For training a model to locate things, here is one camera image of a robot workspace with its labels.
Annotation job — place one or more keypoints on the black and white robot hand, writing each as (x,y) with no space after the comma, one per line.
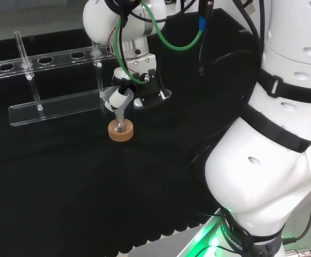
(144,77)

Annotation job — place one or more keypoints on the translucent plastic funnel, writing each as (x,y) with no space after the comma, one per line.
(120,115)

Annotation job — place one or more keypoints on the clear round-bottom flask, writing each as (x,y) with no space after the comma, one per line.
(120,128)

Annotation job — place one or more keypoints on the clear acrylic funnel stand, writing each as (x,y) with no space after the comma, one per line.
(64,107)

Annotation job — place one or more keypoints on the black bench cloth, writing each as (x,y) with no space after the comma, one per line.
(91,187)

